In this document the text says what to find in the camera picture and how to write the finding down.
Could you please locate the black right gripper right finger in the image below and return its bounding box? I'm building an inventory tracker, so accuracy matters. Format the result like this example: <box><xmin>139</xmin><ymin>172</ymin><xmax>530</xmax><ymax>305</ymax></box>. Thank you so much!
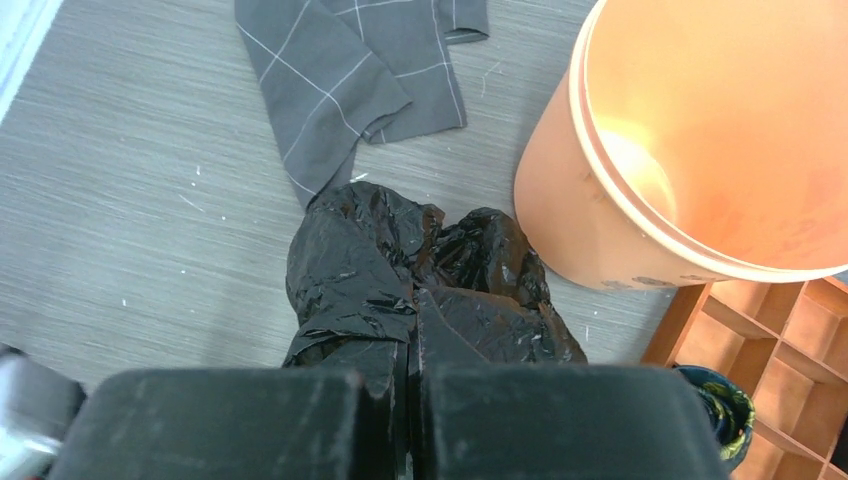
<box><xmin>408</xmin><ymin>290</ymin><xmax>729</xmax><ymax>479</ymax></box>

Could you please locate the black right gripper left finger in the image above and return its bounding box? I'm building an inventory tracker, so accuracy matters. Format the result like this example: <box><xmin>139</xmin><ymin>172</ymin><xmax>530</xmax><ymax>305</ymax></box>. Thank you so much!
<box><xmin>50</xmin><ymin>340</ymin><xmax>408</xmax><ymax>479</ymax></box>

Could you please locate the black plastic trash bag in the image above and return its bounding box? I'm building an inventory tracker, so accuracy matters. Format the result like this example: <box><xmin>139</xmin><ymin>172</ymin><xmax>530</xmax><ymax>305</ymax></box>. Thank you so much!
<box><xmin>284</xmin><ymin>182</ymin><xmax>587</xmax><ymax>367</ymax></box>

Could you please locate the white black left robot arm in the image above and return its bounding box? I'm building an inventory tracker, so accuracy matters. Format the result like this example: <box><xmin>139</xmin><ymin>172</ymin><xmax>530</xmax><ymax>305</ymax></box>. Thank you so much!
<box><xmin>1</xmin><ymin>344</ymin><xmax>87</xmax><ymax>479</ymax></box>

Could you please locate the orange plastic trash bin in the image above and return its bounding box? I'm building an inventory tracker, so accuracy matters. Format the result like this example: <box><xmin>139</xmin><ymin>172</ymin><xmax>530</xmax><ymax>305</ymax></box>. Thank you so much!
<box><xmin>514</xmin><ymin>1</ymin><xmax>847</xmax><ymax>290</ymax></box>

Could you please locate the dark blue patterned rolled item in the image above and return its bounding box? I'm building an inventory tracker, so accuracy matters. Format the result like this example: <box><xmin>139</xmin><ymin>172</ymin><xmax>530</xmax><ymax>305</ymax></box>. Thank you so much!
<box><xmin>672</xmin><ymin>364</ymin><xmax>756</xmax><ymax>472</ymax></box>

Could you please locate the orange compartment tray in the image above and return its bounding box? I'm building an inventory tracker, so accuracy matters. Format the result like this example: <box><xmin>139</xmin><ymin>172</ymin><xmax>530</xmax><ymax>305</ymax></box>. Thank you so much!
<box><xmin>642</xmin><ymin>277</ymin><xmax>847</xmax><ymax>479</ymax></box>

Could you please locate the grey checked cloth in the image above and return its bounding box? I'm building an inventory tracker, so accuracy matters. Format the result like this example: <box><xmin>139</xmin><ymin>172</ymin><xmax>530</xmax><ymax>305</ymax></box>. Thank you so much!
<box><xmin>234</xmin><ymin>0</ymin><xmax>489</xmax><ymax>205</ymax></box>

